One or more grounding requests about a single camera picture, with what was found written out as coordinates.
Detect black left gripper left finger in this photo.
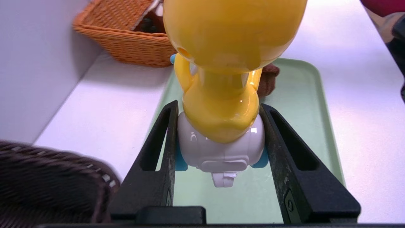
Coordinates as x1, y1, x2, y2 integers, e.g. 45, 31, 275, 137
109, 100, 179, 222

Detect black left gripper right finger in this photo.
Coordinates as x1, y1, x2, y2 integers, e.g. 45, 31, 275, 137
259, 104, 361, 224

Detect yellow duck scooter toy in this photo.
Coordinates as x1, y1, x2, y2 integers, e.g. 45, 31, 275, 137
163, 0, 308, 188

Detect dark brown wicker basket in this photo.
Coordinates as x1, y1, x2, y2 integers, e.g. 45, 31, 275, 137
0, 141, 121, 228

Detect orange wicker basket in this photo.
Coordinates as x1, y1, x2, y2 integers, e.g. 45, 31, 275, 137
73, 0, 178, 67

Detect light green plastic tray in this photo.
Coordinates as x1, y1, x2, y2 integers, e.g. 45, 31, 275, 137
149, 58, 346, 224

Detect brown rolled towel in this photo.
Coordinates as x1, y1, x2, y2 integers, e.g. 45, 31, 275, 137
257, 63, 280, 98

